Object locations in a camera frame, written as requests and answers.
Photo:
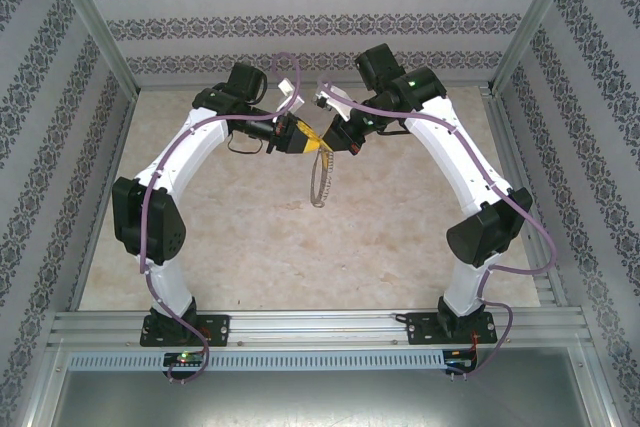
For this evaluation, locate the yellow key tag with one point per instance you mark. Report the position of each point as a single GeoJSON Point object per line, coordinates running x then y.
{"type": "Point", "coordinates": [327, 162]}

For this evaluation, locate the metal plate with key rings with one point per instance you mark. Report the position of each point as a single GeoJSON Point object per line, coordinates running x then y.
{"type": "Point", "coordinates": [315, 199]}

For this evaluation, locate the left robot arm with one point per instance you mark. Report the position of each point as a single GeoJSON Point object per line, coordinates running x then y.
{"type": "Point", "coordinates": [165, 232]}

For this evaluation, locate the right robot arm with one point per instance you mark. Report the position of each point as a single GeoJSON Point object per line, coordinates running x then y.
{"type": "Point", "coordinates": [480, 237]}

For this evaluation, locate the small circuit board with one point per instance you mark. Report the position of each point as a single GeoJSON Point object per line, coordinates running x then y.
{"type": "Point", "coordinates": [185, 359]}
{"type": "Point", "coordinates": [457, 359]}

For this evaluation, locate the grey metal sheet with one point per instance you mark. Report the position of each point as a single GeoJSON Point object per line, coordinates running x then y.
{"type": "Point", "coordinates": [320, 397]}

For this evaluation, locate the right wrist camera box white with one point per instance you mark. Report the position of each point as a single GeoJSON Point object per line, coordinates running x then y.
{"type": "Point", "coordinates": [340, 103]}

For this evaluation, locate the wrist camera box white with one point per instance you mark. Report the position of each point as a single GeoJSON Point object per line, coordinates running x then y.
{"type": "Point", "coordinates": [340, 103]}
{"type": "Point", "coordinates": [285, 86]}

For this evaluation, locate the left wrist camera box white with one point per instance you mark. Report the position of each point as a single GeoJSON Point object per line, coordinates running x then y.
{"type": "Point", "coordinates": [285, 86]}

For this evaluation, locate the aluminium side rail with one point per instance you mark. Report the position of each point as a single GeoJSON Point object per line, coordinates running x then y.
{"type": "Point", "coordinates": [505, 147]}
{"type": "Point", "coordinates": [116, 147]}

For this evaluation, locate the aluminium frame post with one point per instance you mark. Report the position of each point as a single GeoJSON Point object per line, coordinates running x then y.
{"type": "Point", "coordinates": [533, 22]}
{"type": "Point", "coordinates": [97, 22]}

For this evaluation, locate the aluminium mounting rail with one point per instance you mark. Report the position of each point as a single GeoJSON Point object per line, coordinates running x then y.
{"type": "Point", "coordinates": [320, 329]}

